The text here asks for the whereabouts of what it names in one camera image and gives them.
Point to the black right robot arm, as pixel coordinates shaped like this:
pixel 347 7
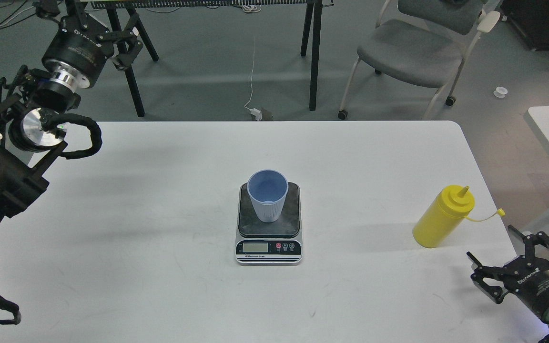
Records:
pixel 526 276

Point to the digital kitchen scale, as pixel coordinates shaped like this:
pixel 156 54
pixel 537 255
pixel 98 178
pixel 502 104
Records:
pixel 276 243

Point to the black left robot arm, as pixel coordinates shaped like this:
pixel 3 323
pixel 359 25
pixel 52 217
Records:
pixel 36 123

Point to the small white spool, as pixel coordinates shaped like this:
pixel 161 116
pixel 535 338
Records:
pixel 500 92

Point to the blue ribbed plastic cup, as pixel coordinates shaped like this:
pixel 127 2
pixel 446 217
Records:
pixel 268 191

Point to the grey office chair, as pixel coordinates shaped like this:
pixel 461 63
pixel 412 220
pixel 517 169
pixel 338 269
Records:
pixel 420 56

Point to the black cabinet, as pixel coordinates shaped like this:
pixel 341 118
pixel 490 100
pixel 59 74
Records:
pixel 530 18

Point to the black-legged trestle table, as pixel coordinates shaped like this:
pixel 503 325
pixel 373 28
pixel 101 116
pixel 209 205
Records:
pixel 191 41

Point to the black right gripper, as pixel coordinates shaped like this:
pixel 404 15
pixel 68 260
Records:
pixel 532 289

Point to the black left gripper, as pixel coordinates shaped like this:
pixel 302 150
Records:
pixel 74 45

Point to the yellow squeeze bottle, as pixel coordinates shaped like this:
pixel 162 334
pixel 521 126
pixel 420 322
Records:
pixel 448 210

